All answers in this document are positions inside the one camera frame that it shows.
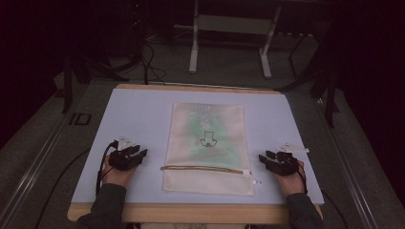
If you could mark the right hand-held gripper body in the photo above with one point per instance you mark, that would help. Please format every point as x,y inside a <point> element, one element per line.
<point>285,163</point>

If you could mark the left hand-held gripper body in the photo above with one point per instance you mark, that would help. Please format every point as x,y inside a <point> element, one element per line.
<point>122,160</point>

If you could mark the beige zipper pouch green print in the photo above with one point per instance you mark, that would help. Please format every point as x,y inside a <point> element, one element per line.
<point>207,143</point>

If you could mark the person's left hand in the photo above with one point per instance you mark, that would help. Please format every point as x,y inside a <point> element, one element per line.
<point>116,178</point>

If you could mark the person's right hand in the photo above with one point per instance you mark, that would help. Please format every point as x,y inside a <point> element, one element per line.
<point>291,184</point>

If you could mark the light blue table mat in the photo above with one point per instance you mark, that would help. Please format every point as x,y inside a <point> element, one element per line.
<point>133,114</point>

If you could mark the black tripod stand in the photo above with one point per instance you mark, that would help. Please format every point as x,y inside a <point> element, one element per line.
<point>331,101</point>
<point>67,89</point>

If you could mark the white metal stand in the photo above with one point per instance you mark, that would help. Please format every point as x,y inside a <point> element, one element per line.
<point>232,24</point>

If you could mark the metal floor rail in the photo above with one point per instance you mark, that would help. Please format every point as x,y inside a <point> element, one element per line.
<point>28,178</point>
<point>350,178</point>

